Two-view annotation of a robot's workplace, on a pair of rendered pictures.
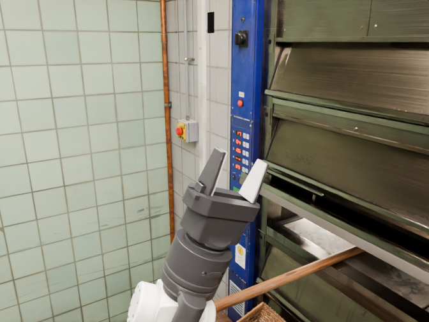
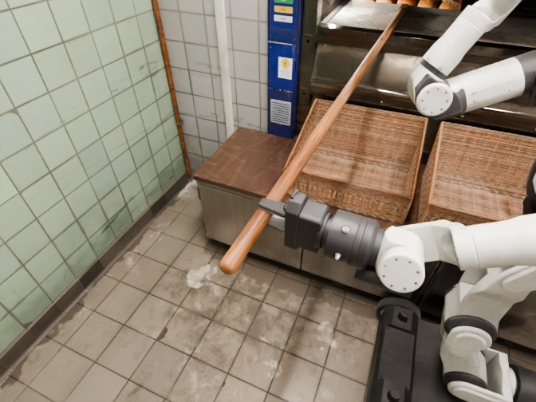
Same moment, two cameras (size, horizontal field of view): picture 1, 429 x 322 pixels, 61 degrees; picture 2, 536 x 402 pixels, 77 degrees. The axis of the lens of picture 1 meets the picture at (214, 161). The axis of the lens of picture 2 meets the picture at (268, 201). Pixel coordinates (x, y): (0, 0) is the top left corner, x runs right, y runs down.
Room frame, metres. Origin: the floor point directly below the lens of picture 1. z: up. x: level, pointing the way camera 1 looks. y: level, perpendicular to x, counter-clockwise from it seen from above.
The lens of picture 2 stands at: (0.07, 0.93, 1.63)
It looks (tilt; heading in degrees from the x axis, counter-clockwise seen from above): 42 degrees down; 325
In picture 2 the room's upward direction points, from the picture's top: straight up
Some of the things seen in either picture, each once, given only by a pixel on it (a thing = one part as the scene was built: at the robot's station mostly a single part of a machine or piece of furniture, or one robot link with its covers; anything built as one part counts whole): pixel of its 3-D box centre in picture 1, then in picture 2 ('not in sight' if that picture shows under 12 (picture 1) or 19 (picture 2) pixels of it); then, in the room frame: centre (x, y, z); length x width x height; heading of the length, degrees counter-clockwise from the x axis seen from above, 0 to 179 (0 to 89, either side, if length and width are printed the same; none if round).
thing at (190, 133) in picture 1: (187, 130); not in sight; (1.81, 0.14, 1.46); 0.10 x 0.07 x 0.10; 32
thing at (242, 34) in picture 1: (239, 32); not in sight; (1.42, -0.09, 1.92); 0.06 x 0.04 x 0.11; 32
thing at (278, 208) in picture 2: not in sight; (274, 205); (0.43, 0.66, 1.21); 0.06 x 0.03 x 0.02; 30
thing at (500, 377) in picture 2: not in sight; (477, 373); (0.02, -0.01, 0.28); 0.21 x 0.20 x 0.13; 33
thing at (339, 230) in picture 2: not in sight; (321, 230); (0.35, 0.62, 1.19); 0.12 x 0.10 x 0.13; 30
